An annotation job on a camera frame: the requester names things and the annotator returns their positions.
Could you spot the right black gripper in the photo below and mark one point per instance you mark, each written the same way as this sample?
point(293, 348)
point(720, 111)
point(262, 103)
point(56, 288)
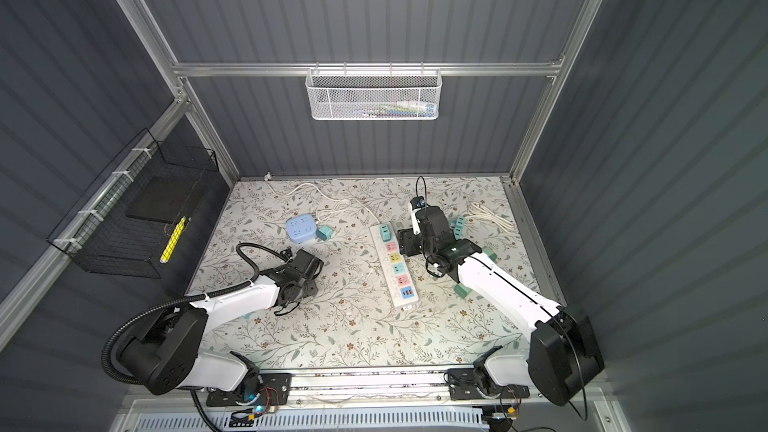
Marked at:
point(406, 241)

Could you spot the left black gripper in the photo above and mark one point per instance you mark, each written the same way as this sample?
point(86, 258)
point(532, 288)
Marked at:
point(313, 288)

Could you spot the teal charger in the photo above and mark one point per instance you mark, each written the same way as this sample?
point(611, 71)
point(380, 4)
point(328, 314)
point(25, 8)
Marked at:
point(385, 233)
point(324, 232)

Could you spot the white multicolour power strip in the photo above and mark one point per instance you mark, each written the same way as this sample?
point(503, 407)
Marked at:
point(395, 271)

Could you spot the green charger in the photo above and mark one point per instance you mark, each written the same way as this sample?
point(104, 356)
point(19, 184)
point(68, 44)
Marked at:
point(490, 253)
point(461, 290)

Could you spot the teal usb power strip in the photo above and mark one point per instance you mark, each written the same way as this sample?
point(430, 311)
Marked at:
point(458, 227)

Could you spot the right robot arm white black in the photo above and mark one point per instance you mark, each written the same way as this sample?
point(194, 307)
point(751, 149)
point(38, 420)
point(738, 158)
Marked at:
point(563, 355)

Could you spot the floral table mat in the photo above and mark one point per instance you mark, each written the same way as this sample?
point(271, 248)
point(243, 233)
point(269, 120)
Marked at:
point(351, 321)

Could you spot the blue square socket cube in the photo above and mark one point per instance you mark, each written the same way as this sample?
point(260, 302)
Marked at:
point(301, 228)

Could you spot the yellow marker pen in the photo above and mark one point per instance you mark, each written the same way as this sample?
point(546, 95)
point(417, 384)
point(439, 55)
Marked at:
point(173, 240)

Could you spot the pens in white basket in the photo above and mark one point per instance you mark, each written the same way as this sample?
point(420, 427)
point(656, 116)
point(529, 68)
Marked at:
point(402, 109)

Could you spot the black pad in basket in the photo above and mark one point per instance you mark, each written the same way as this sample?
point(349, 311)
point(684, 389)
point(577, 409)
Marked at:
point(160, 200)

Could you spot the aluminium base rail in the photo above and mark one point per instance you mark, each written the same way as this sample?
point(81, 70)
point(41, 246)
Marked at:
point(372, 386)

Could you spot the white wire mesh basket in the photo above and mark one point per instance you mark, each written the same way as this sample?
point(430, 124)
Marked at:
point(335, 97)

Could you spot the black wire basket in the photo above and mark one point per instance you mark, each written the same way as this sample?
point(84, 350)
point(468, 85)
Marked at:
point(133, 223)

